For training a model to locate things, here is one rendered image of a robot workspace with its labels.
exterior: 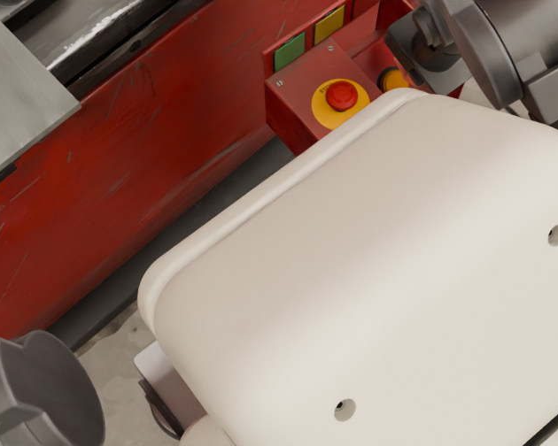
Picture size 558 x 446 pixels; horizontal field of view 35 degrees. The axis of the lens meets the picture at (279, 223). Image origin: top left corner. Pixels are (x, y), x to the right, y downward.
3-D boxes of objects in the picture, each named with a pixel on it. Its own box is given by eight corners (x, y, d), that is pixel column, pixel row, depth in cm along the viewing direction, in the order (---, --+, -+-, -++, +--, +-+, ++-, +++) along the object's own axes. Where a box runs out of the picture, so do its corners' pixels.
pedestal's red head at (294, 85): (337, 206, 117) (346, 148, 100) (264, 122, 121) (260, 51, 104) (451, 123, 121) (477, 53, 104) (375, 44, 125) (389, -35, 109)
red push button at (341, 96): (337, 127, 108) (339, 113, 105) (317, 104, 109) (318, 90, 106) (363, 109, 109) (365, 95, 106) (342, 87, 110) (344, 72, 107)
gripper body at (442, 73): (424, 4, 104) (445, -23, 96) (476, 74, 103) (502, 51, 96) (382, 34, 102) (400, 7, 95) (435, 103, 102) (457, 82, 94)
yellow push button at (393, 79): (384, 104, 118) (392, 104, 116) (371, 80, 117) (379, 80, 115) (406, 88, 119) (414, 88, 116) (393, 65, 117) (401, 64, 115)
